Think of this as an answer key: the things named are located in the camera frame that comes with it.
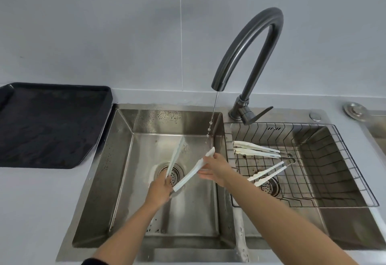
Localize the person's left hand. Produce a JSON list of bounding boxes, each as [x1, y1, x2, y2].
[[144, 172, 176, 211]]

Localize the person's right hand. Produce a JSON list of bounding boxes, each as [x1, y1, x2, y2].
[[197, 153, 239, 189]]

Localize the white kitchen tongs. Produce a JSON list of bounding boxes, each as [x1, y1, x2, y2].
[[165, 136, 216, 198], [233, 140, 295, 160], [247, 158, 297, 188]]

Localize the person's right forearm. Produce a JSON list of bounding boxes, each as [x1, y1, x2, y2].
[[225, 170, 360, 265]]

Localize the person's left forearm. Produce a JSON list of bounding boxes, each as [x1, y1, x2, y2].
[[82, 202, 165, 265]]

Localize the round metal drain strainer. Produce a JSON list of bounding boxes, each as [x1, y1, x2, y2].
[[256, 175, 282, 198], [155, 162, 185, 189]]

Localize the stainless steel double sink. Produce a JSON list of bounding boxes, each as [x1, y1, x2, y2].
[[56, 103, 379, 265]]

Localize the dark grey gooseneck faucet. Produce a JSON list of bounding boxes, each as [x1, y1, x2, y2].
[[211, 7, 284, 126]]

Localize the black baking tray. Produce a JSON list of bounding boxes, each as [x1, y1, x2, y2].
[[0, 82, 113, 169]]

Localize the black wire sink basket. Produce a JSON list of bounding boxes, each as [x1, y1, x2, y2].
[[224, 122, 380, 208]]

